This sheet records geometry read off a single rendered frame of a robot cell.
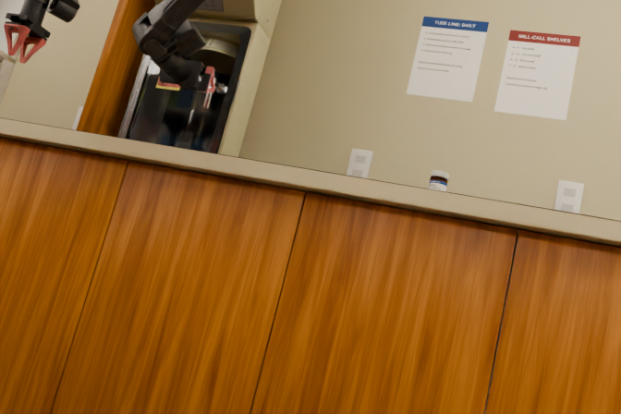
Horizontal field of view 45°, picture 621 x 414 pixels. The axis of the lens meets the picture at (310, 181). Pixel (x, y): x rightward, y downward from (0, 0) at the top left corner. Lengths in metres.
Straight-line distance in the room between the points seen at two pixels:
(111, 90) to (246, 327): 0.90
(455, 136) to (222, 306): 1.03
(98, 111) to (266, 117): 0.60
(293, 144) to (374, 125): 0.27
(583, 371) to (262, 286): 0.65
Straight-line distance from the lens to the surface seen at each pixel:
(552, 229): 1.51
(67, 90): 2.92
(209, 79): 1.87
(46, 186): 1.92
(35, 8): 2.06
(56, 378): 1.81
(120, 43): 2.24
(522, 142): 2.33
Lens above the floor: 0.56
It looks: 13 degrees up
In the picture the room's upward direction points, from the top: 14 degrees clockwise
